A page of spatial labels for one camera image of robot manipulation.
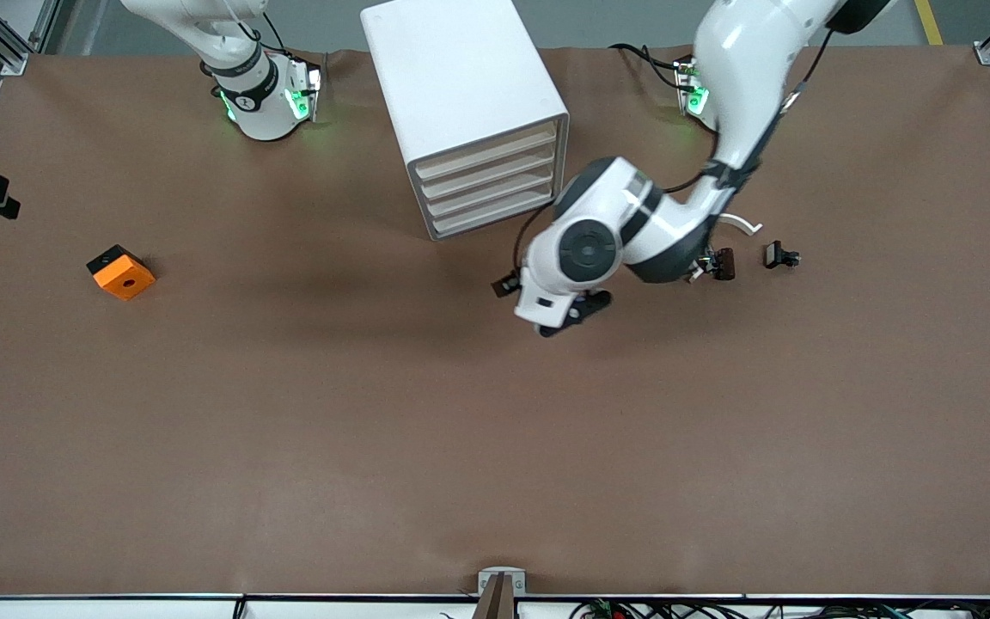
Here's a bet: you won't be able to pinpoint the grey metal bracket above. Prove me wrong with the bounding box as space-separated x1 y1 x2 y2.
478 567 527 596

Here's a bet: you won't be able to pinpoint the tangled coloured cables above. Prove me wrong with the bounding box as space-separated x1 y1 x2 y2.
568 598 990 619

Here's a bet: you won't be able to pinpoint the black arm base cable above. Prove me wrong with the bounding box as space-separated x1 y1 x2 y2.
235 4 326 70
608 41 687 89

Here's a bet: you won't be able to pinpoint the white table edge rail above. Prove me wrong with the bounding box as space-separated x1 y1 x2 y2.
0 593 990 619

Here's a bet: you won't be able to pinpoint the brown table cover sheet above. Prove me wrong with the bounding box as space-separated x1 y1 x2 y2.
0 45 990 600

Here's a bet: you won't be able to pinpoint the brown upright post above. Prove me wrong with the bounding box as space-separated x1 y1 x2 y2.
471 573 518 619

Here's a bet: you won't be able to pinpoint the white curved plastic part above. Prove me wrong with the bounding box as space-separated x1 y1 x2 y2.
687 212 763 284

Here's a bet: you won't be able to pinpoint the orange block with black side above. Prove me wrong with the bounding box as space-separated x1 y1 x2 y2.
86 244 157 303

